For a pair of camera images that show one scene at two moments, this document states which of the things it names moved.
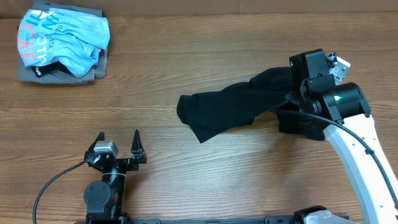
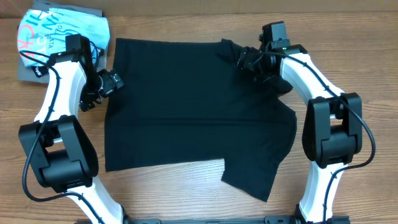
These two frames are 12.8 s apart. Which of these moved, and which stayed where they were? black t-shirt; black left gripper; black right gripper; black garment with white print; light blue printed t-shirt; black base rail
Moved: black left gripper; black right gripper; black t-shirt
Stayed: light blue printed t-shirt; black garment with white print; black base rail
